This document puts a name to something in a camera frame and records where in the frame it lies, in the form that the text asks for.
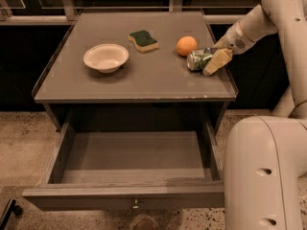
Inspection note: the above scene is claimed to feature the open grey top drawer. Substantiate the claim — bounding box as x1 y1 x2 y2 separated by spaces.
22 123 224 211

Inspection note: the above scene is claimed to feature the green and yellow sponge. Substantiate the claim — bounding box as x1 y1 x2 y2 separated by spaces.
129 30 158 53

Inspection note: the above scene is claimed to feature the green soda can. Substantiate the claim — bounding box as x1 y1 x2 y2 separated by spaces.
187 47 216 71

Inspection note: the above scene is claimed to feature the orange fruit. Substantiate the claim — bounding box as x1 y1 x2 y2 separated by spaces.
177 36 198 57

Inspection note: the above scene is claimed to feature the metal window railing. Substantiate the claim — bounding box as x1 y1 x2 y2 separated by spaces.
0 0 272 26

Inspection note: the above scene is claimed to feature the metal drawer knob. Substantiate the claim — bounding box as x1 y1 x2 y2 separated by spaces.
131 199 140 211

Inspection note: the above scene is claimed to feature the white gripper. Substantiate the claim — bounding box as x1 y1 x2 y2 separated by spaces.
202 20 255 76

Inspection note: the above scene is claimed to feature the black caster wheel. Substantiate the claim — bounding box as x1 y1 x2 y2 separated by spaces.
12 205 23 217

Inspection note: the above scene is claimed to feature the white bowl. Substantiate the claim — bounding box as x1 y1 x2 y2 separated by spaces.
83 44 130 74

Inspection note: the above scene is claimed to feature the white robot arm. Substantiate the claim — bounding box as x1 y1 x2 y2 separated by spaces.
203 0 307 230

